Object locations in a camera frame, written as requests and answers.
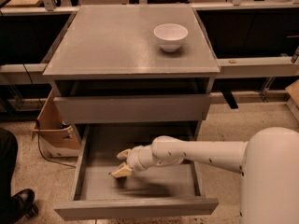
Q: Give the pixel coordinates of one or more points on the white ceramic bowl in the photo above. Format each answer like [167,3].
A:
[170,36]

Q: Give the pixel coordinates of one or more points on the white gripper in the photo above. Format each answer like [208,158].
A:
[135,159]

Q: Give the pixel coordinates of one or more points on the grey middle drawer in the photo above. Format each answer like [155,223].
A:
[129,101]

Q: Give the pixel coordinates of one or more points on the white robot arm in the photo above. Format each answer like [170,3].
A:
[268,164]

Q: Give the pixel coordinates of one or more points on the grey drawer cabinet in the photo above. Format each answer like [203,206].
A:
[117,43]

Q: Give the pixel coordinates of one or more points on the grey bottom drawer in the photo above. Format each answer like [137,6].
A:
[159,192]

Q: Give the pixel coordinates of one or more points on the black trouser leg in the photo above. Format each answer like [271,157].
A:
[8,156]

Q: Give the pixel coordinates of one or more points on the black shoe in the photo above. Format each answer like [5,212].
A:
[25,204]

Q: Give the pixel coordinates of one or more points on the cardboard box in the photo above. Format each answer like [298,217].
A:
[58,136]

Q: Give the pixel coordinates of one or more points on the grey drawer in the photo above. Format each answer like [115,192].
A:
[159,192]
[129,101]

